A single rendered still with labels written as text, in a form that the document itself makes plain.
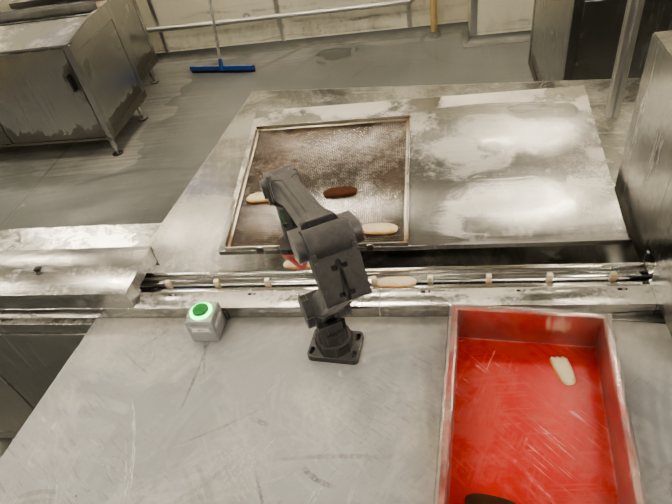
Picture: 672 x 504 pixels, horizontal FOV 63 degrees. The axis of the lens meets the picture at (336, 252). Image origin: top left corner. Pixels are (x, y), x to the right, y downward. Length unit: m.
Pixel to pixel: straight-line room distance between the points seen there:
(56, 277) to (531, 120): 1.42
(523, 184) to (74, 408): 1.26
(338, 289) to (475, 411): 0.47
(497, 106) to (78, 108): 2.90
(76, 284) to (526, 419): 1.15
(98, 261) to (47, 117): 2.64
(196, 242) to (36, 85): 2.55
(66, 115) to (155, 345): 2.82
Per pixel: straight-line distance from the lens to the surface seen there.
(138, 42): 4.87
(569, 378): 1.25
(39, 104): 4.15
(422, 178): 1.57
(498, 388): 1.22
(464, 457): 1.14
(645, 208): 1.43
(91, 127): 4.06
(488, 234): 1.44
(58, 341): 1.78
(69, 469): 1.36
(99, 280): 1.56
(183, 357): 1.40
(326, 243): 0.82
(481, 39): 4.71
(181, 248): 1.70
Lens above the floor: 1.84
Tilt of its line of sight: 42 degrees down
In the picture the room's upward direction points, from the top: 11 degrees counter-clockwise
